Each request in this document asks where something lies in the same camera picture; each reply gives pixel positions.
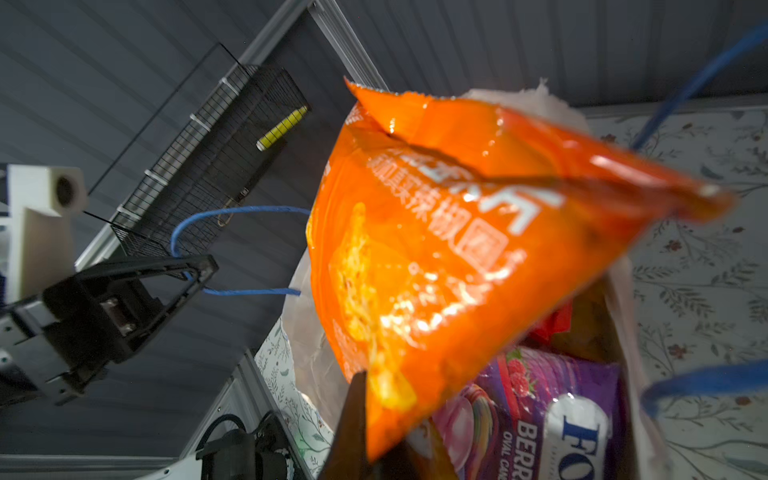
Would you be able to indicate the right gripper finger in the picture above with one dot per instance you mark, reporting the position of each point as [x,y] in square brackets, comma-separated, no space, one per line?
[347,458]

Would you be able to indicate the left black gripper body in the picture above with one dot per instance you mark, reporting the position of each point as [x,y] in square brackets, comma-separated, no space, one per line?
[55,343]

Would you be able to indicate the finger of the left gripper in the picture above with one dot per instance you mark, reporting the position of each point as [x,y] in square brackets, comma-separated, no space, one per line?
[124,311]

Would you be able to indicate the purple Fox's candy bag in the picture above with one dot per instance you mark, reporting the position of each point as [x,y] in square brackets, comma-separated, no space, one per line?
[532,414]

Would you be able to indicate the small orange snack packet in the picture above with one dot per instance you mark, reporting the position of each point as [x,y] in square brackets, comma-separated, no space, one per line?
[445,228]

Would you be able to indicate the red candy bag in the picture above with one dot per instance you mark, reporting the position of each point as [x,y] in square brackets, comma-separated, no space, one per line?
[558,322]

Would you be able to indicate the white checkered paper bag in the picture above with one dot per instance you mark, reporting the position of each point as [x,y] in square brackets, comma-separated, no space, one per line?
[603,330]

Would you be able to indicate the yellow marker pen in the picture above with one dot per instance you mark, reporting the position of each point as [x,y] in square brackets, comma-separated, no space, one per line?
[281,128]

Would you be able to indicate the floral table mat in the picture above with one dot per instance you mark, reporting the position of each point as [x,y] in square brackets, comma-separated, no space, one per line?
[700,294]

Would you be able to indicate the black wire side basket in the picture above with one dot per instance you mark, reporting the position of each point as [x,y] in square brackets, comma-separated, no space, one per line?
[185,199]

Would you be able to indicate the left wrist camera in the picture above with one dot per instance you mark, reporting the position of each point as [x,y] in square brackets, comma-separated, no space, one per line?
[42,202]

